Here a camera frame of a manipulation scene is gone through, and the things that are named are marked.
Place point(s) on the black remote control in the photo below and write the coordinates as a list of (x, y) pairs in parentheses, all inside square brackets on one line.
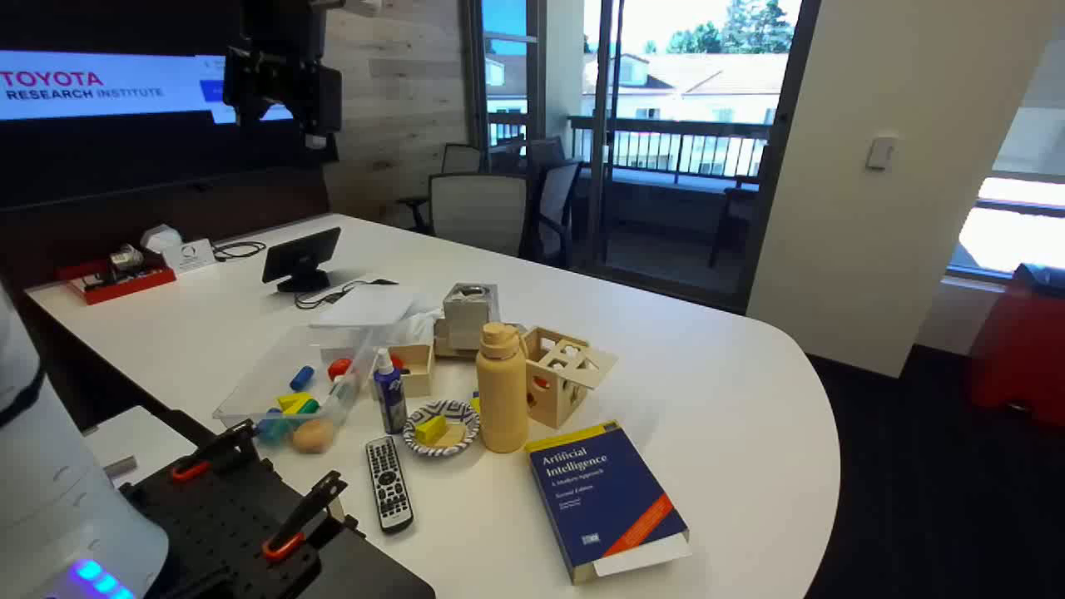
[(388, 484)]

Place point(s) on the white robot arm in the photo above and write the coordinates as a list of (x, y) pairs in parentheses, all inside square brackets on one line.
[(65, 528)]

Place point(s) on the grey concrete cube planter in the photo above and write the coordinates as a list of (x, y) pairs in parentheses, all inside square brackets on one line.
[(469, 307)]

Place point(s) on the wooden shape sorter box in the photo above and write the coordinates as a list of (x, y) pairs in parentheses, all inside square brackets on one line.
[(560, 374)]

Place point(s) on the yellow water bottle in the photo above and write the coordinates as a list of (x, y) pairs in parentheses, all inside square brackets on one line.
[(500, 371)]

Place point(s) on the grey office chair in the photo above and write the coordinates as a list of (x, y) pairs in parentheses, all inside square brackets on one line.
[(480, 207)]

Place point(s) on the small wooden tray box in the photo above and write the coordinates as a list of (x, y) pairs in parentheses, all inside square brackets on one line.
[(417, 367)]

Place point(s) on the patterned ceramic bowl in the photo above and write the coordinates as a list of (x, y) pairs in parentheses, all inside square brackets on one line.
[(441, 429)]

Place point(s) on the small blue-capped bottle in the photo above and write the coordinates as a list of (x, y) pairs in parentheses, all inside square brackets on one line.
[(392, 391)]

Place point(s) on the white bin lid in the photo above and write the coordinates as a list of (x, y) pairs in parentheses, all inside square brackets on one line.
[(368, 307)]

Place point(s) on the blue textbook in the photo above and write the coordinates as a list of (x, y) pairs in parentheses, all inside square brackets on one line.
[(605, 504)]

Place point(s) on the black tablet stand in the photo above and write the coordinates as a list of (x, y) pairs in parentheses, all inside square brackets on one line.
[(299, 263)]

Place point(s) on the clear plastic toy bin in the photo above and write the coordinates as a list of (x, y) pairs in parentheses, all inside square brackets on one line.
[(305, 377)]

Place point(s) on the black clamp far orange tip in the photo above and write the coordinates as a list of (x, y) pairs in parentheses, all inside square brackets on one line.
[(221, 451)]

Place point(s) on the white device on table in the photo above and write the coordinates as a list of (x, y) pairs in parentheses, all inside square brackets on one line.
[(175, 250)]

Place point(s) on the red tray with items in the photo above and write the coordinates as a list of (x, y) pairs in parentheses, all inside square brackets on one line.
[(121, 274)]

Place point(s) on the red cabinet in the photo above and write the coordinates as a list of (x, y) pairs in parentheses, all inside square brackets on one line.
[(1020, 355)]

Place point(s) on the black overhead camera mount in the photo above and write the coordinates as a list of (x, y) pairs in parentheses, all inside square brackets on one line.
[(278, 61)]

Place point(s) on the black mounting base plate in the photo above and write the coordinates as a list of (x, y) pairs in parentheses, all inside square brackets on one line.
[(221, 520)]

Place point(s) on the white wall light switch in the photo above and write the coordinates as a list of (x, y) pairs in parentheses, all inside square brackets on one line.
[(880, 152)]

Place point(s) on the wall television screen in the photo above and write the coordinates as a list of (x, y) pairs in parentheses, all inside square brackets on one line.
[(124, 96)]

